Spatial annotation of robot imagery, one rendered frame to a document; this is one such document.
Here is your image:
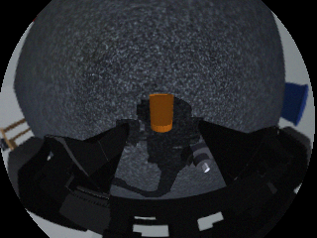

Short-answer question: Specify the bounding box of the black round pedestal with silver shaft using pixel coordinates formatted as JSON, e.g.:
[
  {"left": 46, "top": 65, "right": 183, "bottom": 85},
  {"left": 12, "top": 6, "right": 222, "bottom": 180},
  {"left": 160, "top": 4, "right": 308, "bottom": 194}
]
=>
[{"left": 185, "top": 143, "right": 213, "bottom": 172}]

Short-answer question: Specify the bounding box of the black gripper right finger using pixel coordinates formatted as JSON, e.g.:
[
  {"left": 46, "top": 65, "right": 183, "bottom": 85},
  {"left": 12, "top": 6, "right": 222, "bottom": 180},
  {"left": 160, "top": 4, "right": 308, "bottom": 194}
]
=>
[{"left": 198, "top": 120, "right": 278, "bottom": 186}]

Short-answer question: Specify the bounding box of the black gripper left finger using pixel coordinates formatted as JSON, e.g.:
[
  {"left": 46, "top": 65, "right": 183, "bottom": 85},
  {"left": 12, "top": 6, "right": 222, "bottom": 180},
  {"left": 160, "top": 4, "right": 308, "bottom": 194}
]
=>
[{"left": 44, "top": 123, "right": 130, "bottom": 194}]

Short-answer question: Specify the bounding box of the orange knob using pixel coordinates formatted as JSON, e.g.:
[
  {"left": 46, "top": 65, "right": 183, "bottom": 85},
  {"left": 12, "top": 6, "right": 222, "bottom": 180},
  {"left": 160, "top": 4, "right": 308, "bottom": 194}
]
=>
[{"left": 150, "top": 94, "right": 173, "bottom": 132}]

